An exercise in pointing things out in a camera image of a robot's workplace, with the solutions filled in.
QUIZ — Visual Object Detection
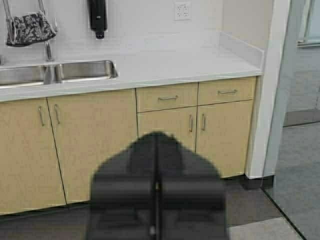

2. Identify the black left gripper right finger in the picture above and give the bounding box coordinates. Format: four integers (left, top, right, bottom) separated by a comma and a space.
156, 133, 229, 240

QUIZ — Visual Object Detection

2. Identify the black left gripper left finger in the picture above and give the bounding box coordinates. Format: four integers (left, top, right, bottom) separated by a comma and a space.
85, 132, 157, 240

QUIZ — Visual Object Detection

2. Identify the black white floral cloth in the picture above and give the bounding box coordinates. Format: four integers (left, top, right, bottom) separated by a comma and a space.
6, 10, 57, 48

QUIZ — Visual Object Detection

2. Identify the beige cabinet door under sink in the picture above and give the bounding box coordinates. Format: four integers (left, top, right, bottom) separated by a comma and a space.
47, 89, 137, 204

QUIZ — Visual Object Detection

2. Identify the beige lower right cabinet door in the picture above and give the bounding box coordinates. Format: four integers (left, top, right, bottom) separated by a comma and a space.
196, 100, 253, 178

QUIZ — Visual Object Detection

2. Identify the beige lower left cabinet door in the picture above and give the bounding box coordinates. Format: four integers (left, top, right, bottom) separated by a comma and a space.
137, 106, 197, 152

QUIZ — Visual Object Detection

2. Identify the beige cabinet door far left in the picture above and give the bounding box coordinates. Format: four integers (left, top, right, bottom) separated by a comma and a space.
0, 98, 66, 215

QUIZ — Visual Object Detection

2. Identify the beige left drawer front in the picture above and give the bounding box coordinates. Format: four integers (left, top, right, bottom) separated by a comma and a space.
136, 83, 198, 113

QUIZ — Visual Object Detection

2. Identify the beige drawer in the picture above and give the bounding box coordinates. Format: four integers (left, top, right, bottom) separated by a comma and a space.
198, 76, 257, 105
136, 83, 198, 113

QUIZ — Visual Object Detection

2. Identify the beige right drawer front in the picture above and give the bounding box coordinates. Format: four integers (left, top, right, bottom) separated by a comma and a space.
198, 76, 257, 105

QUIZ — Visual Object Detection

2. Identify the chrome spring kitchen faucet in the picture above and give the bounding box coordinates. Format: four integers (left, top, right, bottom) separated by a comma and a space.
3, 0, 57, 62

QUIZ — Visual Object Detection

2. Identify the stainless steel double sink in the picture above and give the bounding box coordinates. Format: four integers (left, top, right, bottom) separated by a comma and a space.
0, 60, 118, 89

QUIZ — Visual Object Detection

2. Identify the white wall power outlet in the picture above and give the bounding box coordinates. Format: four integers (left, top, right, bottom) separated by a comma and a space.
174, 1, 192, 21

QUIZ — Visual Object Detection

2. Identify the black wall soap dispenser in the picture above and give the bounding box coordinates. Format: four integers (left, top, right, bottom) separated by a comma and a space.
87, 0, 108, 40

